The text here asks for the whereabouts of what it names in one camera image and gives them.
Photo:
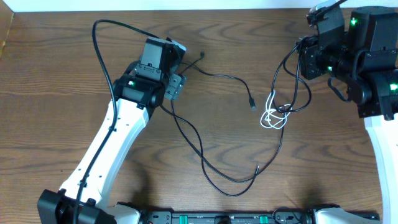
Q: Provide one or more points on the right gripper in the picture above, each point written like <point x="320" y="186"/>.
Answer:
<point x="309" y="51"/>

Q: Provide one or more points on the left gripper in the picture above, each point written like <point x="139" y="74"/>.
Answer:
<point x="174" y="86"/>

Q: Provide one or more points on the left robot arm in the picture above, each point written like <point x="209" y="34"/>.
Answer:
<point x="84" y="196"/>

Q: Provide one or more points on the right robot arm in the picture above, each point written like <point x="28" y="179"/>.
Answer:
<point x="364" y="58"/>

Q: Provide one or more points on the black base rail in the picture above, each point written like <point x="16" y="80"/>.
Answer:
<point x="327" y="213"/>

